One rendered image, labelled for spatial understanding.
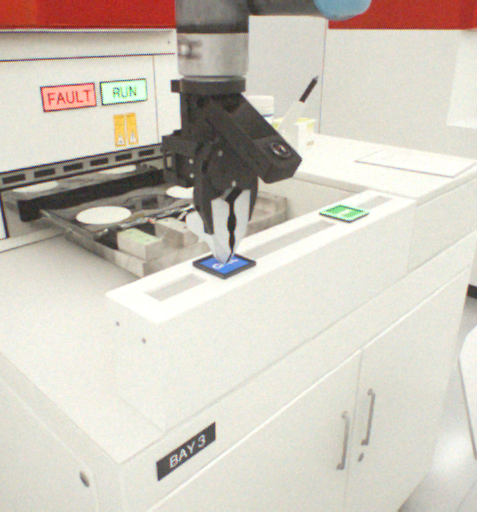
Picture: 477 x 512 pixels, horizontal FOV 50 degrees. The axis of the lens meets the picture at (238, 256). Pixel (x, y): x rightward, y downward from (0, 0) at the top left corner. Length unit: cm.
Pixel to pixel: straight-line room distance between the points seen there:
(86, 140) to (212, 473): 73
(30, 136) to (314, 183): 56
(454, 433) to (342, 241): 128
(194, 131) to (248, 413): 36
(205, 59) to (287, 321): 34
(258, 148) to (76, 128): 67
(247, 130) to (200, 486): 43
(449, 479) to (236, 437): 114
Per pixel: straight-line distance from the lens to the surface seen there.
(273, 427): 77
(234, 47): 55
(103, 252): 101
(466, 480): 179
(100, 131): 117
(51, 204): 111
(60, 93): 111
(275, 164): 51
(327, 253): 71
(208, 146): 55
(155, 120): 125
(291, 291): 67
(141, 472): 61
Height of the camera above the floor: 123
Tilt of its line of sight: 24 degrees down
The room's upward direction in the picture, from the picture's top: straight up
